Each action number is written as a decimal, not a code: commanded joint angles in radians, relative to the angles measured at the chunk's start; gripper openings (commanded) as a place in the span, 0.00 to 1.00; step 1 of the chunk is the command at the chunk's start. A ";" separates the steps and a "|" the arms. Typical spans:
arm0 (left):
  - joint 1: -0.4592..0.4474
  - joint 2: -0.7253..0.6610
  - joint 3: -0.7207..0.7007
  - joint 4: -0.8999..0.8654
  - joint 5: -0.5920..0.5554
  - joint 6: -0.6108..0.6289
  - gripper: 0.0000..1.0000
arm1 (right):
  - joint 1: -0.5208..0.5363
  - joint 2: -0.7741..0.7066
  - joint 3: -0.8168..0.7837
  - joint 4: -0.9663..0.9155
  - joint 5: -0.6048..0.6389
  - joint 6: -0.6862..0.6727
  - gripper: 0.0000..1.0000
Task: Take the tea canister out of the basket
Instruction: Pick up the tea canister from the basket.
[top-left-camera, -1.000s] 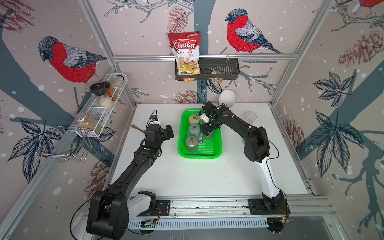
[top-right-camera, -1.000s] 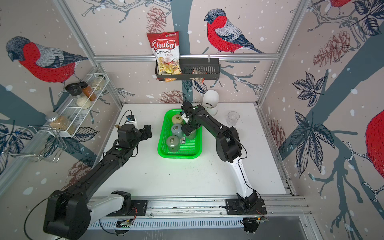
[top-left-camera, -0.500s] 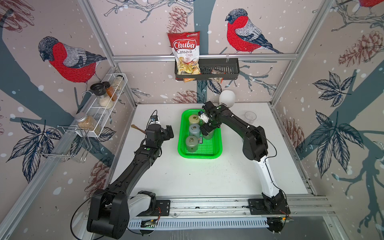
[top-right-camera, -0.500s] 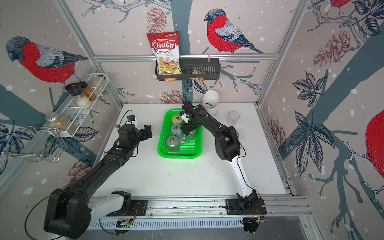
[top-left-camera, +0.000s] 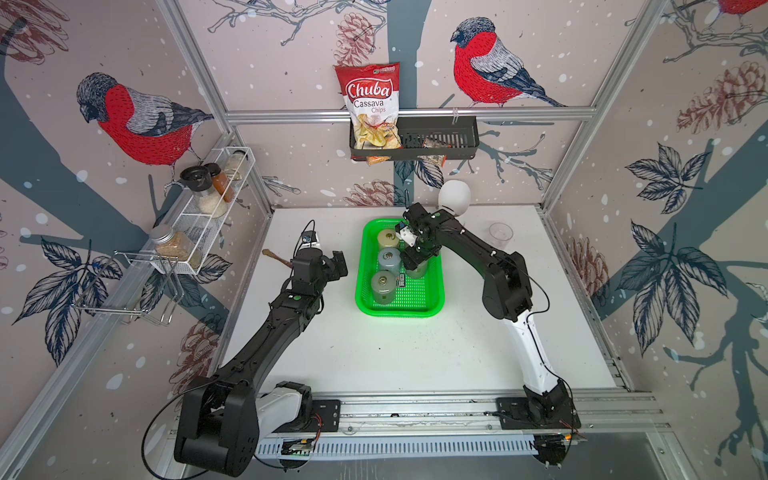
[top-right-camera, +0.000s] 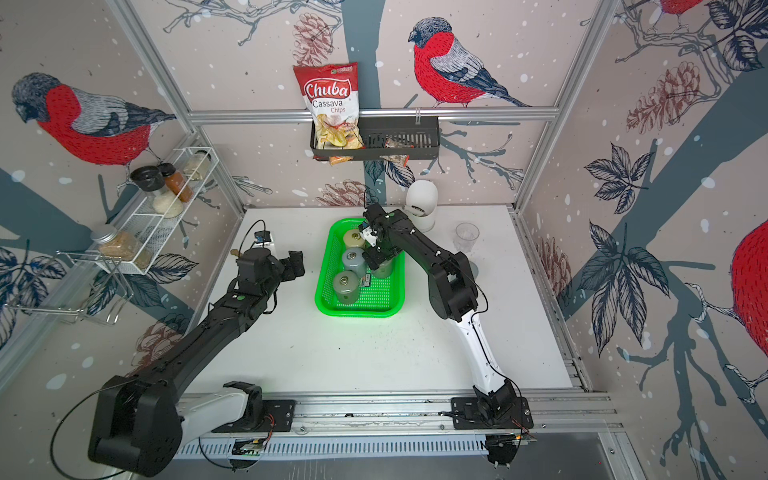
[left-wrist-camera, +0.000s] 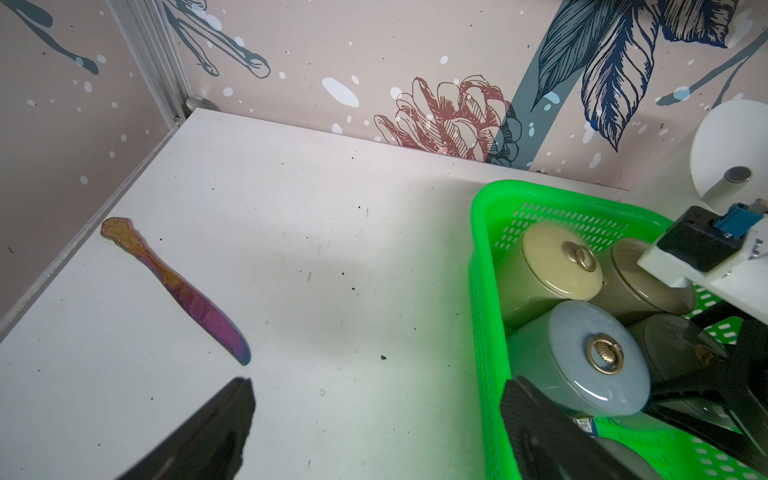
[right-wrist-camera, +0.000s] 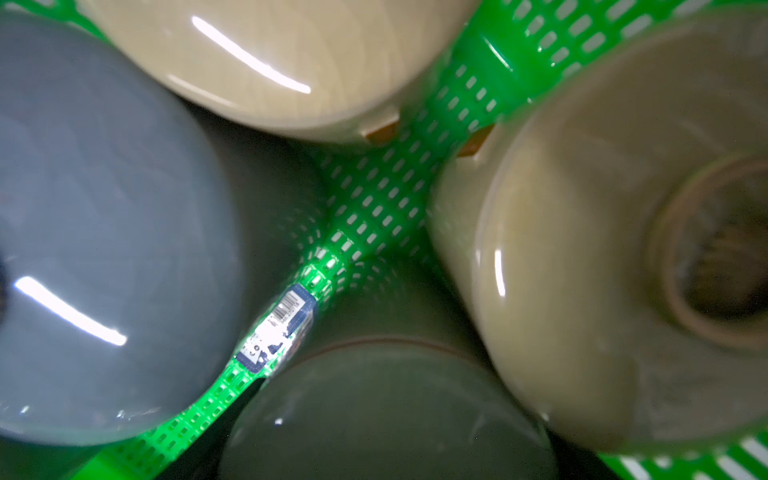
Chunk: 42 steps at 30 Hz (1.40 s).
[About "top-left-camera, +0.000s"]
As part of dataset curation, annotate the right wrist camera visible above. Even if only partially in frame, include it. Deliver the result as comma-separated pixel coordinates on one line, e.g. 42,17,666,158
397,225,418,247

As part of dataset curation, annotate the green plastic mesh basket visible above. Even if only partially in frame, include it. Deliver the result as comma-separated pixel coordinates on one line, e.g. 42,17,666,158
355,218,445,318

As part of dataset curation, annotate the red cassava chips bag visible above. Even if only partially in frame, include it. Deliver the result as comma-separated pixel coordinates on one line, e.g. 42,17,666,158
334,62,402,152

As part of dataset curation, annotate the green tea canister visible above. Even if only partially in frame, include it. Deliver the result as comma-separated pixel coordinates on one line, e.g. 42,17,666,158
370,270,397,305
404,255,429,279

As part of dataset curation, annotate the blue-grey tea canister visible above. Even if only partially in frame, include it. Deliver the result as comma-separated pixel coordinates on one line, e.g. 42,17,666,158
377,247,402,277

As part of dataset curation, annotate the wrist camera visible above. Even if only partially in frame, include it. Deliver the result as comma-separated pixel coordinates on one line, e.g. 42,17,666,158
397,225,418,247
299,230,321,250

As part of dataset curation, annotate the white wire spice rack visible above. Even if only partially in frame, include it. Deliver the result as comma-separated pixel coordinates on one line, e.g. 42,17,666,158
71,146,255,325

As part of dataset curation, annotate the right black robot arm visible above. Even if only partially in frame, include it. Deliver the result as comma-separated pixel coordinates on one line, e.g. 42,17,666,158
395,203,580,429

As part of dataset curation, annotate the glass jar with brown spice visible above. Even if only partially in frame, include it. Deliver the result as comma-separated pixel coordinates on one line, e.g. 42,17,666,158
149,224,193,262

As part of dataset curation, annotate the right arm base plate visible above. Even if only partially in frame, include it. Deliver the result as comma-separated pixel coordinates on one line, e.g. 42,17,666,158
493,397,581,430

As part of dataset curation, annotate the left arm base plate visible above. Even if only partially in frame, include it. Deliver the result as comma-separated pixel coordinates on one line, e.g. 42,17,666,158
274,399,341,434

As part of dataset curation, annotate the black lid spice grinder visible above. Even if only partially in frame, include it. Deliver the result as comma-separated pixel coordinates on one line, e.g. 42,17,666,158
180,165,227,218

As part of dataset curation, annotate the iridescent butter knife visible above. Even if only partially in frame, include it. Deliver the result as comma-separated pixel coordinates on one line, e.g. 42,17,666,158
261,249,293,269

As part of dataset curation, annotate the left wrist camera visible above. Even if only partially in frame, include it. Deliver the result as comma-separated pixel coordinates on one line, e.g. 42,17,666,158
299,230,321,250

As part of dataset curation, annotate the black wall basket shelf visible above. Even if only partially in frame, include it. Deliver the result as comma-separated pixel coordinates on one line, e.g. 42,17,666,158
349,116,479,161

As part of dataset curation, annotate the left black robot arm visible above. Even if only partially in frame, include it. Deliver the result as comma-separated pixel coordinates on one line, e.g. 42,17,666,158
174,246,348,477

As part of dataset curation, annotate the white pale spice bottle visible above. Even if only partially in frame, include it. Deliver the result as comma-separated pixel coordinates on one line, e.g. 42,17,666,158
223,150,249,181

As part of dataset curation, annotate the beige tea canister back left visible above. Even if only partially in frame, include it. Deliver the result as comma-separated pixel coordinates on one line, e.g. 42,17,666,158
377,229,400,250

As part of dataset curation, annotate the snack packet in black shelf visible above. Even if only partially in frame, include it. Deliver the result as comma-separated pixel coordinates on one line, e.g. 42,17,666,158
419,136,448,168

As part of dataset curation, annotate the orange spice bottle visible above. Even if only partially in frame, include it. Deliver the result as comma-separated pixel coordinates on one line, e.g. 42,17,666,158
204,163,235,203

